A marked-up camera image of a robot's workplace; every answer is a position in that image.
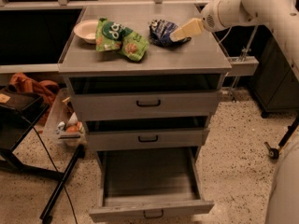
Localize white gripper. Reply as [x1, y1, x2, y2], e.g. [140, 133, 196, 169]
[169, 4, 222, 42]

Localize blue chip bag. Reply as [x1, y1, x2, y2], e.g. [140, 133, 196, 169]
[149, 20, 191, 48]

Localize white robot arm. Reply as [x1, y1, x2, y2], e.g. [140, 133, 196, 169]
[170, 0, 299, 224]

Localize green chip bag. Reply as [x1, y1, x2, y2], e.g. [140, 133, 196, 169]
[95, 18, 149, 62]

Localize grey drawer cabinet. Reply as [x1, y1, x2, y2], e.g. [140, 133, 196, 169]
[57, 2, 233, 161]

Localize middle grey drawer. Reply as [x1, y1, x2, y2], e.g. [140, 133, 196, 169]
[86, 116, 209, 151]

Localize grey drawer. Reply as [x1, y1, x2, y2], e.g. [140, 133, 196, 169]
[69, 75, 221, 120]
[86, 116, 209, 151]
[90, 147, 214, 222]

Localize top grey drawer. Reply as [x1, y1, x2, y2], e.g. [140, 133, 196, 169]
[69, 75, 221, 120]

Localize bottom grey drawer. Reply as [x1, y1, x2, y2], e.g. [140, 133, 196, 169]
[90, 147, 214, 222]

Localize dark grey side cabinet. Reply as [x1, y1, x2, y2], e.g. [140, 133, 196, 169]
[249, 37, 299, 118]

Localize white bowl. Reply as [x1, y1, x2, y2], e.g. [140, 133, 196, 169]
[74, 20, 98, 44]

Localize black tripod wheel leg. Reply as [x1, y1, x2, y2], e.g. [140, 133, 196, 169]
[264, 116, 299, 160]

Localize clear plastic bin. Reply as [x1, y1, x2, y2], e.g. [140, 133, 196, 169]
[43, 88, 86, 147]

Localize orange jacket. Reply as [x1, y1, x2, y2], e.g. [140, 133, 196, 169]
[9, 73, 60, 125]

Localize black stand table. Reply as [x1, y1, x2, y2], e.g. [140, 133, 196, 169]
[0, 88, 85, 224]

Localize white power cable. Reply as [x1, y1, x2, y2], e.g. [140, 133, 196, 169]
[218, 25, 233, 46]

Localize black floor cable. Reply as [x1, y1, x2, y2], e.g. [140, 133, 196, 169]
[21, 117, 78, 224]

